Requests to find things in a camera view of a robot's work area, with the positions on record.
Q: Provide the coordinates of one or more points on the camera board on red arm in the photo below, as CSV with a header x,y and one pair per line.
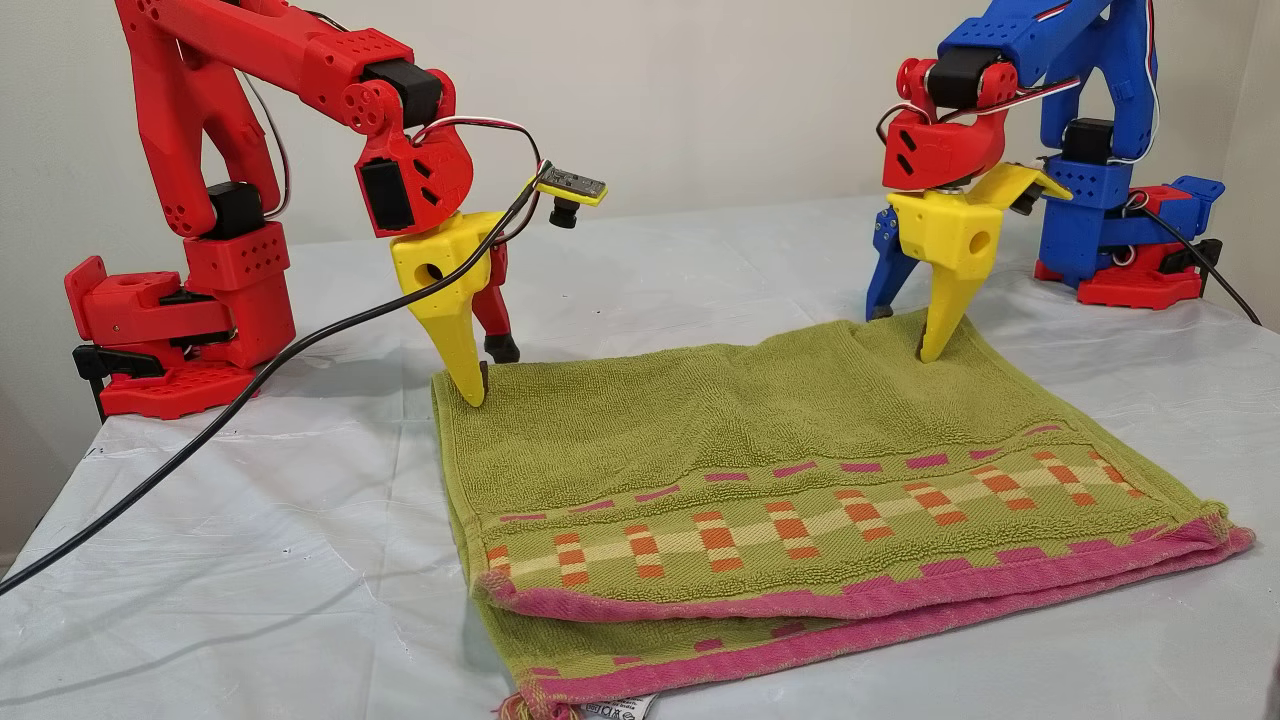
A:
x,y
575,188

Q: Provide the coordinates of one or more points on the camera board on blue arm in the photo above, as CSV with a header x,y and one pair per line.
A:
x,y
1030,185

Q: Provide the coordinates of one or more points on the white tablecloth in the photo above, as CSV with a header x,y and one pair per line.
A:
x,y
250,600

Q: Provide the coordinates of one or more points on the green towel with pink borders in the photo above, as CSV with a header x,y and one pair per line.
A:
x,y
780,470

